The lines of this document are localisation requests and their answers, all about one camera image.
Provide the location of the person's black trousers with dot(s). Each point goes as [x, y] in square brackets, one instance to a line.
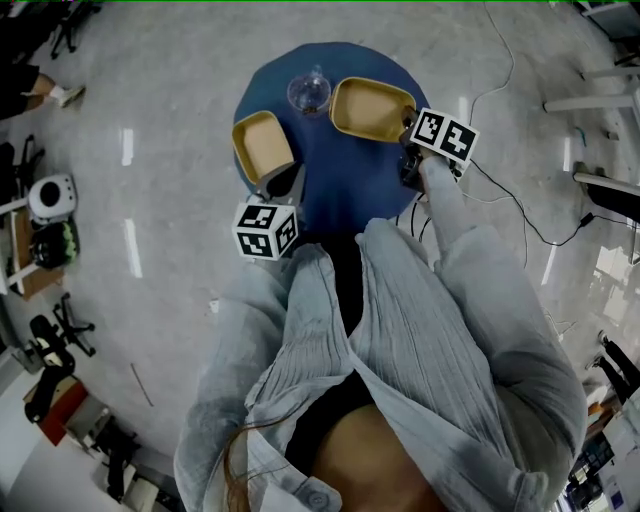
[350, 290]

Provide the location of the black office chair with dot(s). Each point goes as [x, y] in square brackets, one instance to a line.
[60, 325]
[20, 162]

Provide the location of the white table frame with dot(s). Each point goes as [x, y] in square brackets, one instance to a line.
[590, 102]

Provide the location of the clear glass cup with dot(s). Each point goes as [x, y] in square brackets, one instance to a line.
[308, 93]

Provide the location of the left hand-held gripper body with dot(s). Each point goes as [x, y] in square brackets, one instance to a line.
[265, 232]

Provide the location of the person's bare belly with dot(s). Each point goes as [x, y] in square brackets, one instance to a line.
[370, 465]

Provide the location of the person's left forearm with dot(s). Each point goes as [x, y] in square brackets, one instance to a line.
[270, 285]

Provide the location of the round table with blue cloth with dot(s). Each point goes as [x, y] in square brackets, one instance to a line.
[350, 185]

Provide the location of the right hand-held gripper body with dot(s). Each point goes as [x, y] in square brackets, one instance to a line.
[445, 140]

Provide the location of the thin brown stick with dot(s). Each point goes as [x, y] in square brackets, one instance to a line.
[142, 385]

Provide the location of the red box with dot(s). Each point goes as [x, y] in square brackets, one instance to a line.
[60, 412]

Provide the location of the white round-window carrier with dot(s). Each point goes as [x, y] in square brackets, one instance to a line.
[50, 195]

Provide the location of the person's grey shirt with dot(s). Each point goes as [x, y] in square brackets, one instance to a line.
[415, 350]

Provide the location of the small white floor box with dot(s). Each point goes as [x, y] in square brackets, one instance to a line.
[214, 306]

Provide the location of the person's right forearm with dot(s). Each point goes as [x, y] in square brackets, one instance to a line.
[447, 205]

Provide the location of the green and black bag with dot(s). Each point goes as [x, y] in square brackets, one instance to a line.
[55, 245]

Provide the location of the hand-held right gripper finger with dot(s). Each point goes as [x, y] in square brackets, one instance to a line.
[407, 122]

